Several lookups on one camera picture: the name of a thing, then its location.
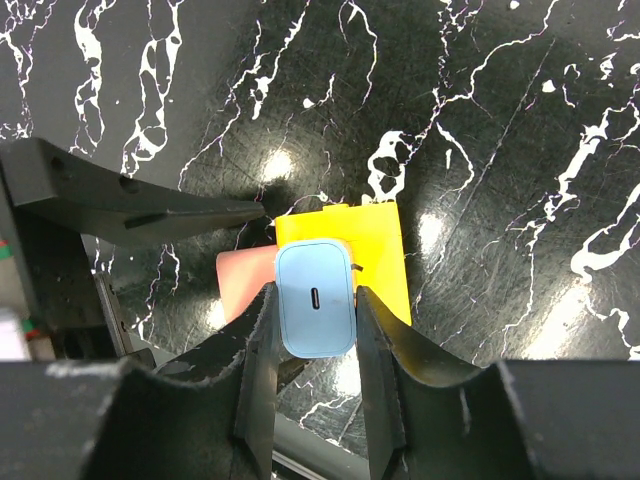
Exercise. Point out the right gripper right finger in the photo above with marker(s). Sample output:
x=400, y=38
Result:
x=422, y=405

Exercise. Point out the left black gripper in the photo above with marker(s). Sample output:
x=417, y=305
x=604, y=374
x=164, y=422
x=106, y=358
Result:
x=49, y=197

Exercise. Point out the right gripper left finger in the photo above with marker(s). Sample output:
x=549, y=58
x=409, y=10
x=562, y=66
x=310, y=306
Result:
x=233, y=377

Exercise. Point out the pink plug adapter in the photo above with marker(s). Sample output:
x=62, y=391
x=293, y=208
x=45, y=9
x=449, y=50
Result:
x=241, y=275

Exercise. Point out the light blue plug adapter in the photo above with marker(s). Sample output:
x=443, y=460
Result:
x=316, y=304

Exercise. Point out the yellow socket block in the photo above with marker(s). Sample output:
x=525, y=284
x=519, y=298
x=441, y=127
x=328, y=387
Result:
x=373, y=234

